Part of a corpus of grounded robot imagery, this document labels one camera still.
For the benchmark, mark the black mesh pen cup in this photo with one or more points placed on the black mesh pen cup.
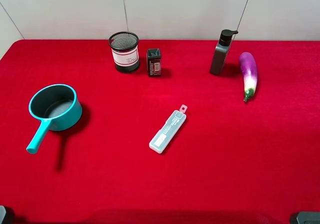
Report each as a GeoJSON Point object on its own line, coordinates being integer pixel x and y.
{"type": "Point", "coordinates": [124, 47]}

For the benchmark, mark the clear plastic blade case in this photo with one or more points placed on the clear plastic blade case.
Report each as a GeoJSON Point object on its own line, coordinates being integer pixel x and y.
{"type": "Point", "coordinates": [163, 137]}

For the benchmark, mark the small black box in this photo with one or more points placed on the small black box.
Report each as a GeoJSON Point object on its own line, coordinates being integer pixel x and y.
{"type": "Point", "coordinates": [154, 66]}

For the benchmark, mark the dark grey pump bottle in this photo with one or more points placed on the dark grey pump bottle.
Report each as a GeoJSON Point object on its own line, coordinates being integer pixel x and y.
{"type": "Point", "coordinates": [221, 51]}

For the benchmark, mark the red tablecloth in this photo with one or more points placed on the red tablecloth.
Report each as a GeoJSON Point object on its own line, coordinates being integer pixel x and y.
{"type": "Point", "coordinates": [83, 143]}

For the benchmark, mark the purple toy eggplant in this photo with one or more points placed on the purple toy eggplant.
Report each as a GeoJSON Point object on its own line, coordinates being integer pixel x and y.
{"type": "Point", "coordinates": [249, 71]}

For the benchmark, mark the teal saucepan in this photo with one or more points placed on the teal saucepan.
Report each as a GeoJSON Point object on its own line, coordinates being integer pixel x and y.
{"type": "Point", "coordinates": [57, 107]}

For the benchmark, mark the black base bottom right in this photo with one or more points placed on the black base bottom right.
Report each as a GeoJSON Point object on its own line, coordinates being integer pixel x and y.
{"type": "Point", "coordinates": [305, 217]}

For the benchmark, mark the black base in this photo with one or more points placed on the black base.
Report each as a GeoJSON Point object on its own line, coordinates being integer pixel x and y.
{"type": "Point", "coordinates": [6, 215]}
{"type": "Point", "coordinates": [305, 217]}

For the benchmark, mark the black base bottom left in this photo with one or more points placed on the black base bottom left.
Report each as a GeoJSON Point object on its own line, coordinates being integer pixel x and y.
{"type": "Point", "coordinates": [6, 215]}

